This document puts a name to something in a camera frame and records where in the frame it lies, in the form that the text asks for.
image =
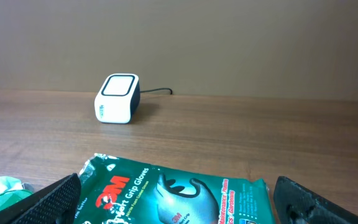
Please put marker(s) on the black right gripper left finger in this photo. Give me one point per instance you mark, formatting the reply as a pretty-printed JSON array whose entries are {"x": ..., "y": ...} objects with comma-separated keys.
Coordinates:
[{"x": 56, "y": 203}]

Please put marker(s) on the white barcode scanner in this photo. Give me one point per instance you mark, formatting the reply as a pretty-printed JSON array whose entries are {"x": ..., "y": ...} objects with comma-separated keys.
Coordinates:
[{"x": 118, "y": 98}]

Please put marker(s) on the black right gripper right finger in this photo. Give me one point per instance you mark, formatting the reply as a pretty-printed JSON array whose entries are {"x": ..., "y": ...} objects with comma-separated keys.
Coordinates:
[{"x": 295, "y": 203}]

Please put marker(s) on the green 3M gloves packet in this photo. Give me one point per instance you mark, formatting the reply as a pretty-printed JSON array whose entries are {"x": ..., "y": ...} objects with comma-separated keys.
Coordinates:
[{"x": 121, "y": 191}]

